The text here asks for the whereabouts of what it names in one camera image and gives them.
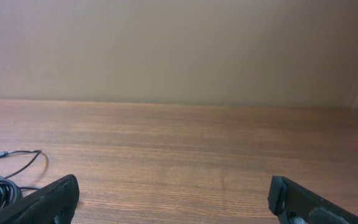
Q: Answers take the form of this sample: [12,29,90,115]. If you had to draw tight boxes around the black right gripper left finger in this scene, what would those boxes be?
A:
[0,174,80,224]

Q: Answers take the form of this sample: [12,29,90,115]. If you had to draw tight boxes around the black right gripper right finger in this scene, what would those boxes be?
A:
[268,175,358,224]

